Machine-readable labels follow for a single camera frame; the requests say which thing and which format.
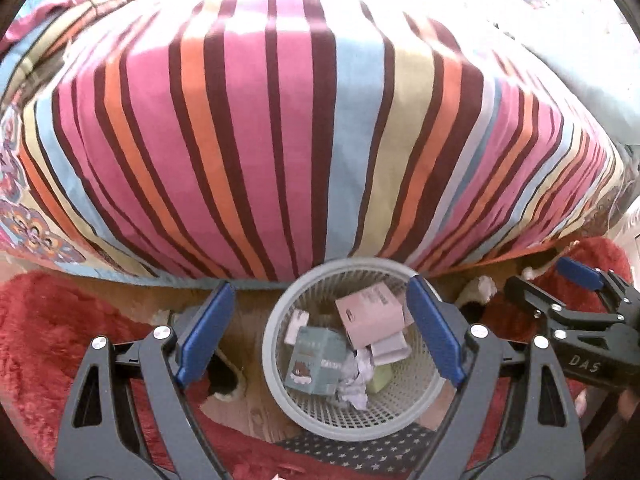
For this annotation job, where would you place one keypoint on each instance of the furry slipper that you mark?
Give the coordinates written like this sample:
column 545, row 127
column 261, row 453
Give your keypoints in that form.
column 220, row 375
column 482, row 287

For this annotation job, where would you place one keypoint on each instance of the white box with blue label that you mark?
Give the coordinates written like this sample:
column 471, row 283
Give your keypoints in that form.
column 297, row 327

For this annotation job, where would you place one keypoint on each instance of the grey paper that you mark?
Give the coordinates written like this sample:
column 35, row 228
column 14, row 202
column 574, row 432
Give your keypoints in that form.
column 356, row 382

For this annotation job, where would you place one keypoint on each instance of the white pillow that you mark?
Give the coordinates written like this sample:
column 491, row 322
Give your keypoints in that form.
column 600, row 95

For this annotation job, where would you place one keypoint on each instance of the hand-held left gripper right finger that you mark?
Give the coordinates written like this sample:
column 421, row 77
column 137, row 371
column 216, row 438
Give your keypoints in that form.
column 435, row 332

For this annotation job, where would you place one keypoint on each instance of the dark star-patterned mat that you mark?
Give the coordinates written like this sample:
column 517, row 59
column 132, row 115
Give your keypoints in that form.
column 350, row 452

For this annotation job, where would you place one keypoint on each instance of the teal cube box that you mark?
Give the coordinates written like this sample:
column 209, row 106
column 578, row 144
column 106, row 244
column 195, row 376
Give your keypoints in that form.
column 315, row 360

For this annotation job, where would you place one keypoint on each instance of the grey mesh waste basket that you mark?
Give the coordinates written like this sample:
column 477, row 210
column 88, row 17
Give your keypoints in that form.
column 320, row 420

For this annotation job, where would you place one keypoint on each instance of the red shaggy rug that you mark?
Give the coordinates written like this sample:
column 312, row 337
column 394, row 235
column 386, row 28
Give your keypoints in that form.
column 40, row 340

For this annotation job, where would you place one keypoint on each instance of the pink box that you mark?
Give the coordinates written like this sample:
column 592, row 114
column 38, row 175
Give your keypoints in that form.
column 370, row 317

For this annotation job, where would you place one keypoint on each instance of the white lavender carton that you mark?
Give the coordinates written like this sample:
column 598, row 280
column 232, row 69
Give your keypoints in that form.
column 387, row 347

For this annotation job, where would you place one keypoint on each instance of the floral patterned bed sheet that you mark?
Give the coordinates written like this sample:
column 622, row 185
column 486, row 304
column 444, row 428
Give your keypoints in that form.
column 30, row 230

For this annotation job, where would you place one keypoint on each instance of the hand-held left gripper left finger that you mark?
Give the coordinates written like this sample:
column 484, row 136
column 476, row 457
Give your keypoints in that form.
column 207, row 332

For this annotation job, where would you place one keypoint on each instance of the striped bedspread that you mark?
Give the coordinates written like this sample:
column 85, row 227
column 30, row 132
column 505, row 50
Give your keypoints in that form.
column 300, row 135

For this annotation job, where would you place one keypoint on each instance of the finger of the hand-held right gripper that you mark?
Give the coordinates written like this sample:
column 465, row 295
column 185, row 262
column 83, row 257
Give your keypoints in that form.
column 525, row 294
column 580, row 272

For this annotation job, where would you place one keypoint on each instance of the yellow-green box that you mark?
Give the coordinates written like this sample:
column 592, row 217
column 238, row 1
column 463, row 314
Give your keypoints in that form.
column 380, row 377

